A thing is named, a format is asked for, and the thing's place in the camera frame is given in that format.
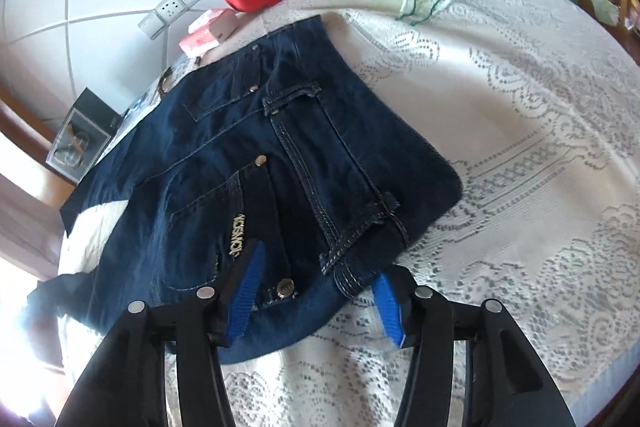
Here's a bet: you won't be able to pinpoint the dark blue jeans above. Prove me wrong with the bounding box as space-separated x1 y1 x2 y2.
27 16 463 365

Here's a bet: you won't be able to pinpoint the white power strip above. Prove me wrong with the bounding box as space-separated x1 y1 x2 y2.
137 0 213 40

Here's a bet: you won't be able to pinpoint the pink cardboard box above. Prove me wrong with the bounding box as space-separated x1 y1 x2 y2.
180 8 241 56

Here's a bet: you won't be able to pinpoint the dark hair tie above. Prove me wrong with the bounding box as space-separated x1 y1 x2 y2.
158 69 177 100

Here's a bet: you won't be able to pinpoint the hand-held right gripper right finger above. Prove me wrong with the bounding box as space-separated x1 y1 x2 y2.
372 267 578 427

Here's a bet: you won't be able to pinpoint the white lace tablecloth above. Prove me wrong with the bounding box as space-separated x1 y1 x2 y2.
57 0 640 427

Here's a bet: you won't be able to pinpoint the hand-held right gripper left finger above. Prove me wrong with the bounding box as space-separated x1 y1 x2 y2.
54 241 268 427

